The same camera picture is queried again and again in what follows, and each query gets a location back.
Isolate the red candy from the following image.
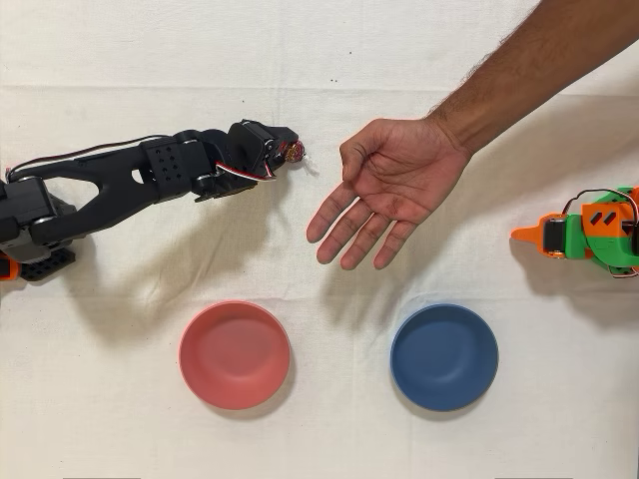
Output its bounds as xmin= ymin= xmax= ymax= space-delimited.
xmin=284 ymin=141 xmax=320 ymax=177

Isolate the person's right forearm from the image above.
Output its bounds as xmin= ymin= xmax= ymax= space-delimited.
xmin=423 ymin=0 xmax=639 ymax=159

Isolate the person's right hand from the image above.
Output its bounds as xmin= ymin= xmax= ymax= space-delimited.
xmin=306 ymin=118 xmax=473 ymax=271

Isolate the blue bowl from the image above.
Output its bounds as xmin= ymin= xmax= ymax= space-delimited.
xmin=389 ymin=302 xmax=500 ymax=413

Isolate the pink bowl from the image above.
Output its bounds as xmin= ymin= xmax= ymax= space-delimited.
xmin=178 ymin=299 xmax=292 ymax=412

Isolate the orange base clamp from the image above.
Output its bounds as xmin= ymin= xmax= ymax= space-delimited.
xmin=0 ymin=250 xmax=21 ymax=281

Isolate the white tablecloth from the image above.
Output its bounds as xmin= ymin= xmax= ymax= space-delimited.
xmin=0 ymin=0 xmax=639 ymax=479

